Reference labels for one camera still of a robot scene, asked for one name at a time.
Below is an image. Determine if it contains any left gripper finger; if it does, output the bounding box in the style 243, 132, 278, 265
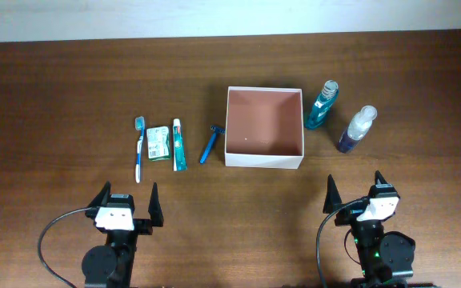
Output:
148, 182, 164, 227
88, 181, 111, 208

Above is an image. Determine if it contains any dark blue clear-cap bottle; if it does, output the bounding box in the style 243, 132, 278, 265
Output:
337, 106, 377, 154

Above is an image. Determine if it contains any teal mouthwash bottle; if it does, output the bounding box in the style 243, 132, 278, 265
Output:
304, 80, 339, 130

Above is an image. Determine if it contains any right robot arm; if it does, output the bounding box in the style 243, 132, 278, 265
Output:
316, 171, 415, 287

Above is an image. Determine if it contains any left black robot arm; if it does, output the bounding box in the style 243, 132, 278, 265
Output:
82, 182, 164, 287

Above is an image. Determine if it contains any green white toothpaste tube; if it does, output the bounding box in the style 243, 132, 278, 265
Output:
173, 118, 187, 171

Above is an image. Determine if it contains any green white soap box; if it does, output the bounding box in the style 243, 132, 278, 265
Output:
146, 126, 171, 162

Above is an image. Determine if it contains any blue white toothbrush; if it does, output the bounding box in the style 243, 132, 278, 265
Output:
134, 116, 146, 183

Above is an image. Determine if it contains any pink open cardboard box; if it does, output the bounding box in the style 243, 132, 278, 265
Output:
224, 86, 305, 170

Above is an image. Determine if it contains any blue disposable razor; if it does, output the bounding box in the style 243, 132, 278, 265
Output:
199, 125, 226, 164

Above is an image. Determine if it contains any left black cable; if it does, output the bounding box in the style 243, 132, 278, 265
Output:
37, 207, 95, 288

